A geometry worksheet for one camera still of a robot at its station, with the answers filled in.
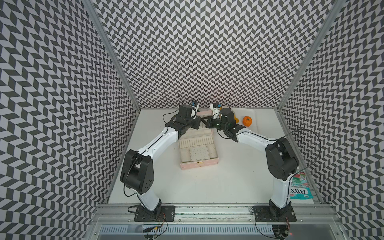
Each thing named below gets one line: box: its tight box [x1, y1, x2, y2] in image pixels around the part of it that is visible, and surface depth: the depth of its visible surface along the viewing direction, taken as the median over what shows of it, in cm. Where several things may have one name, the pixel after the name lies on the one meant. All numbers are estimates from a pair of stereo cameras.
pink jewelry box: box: [178, 110, 219, 170], surface depth 91 cm
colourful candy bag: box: [290, 171, 314, 200], surface depth 81 cm
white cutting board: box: [231, 107, 258, 133], surface depth 116 cm
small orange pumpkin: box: [242, 116, 253, 127], surface depth 107 cm
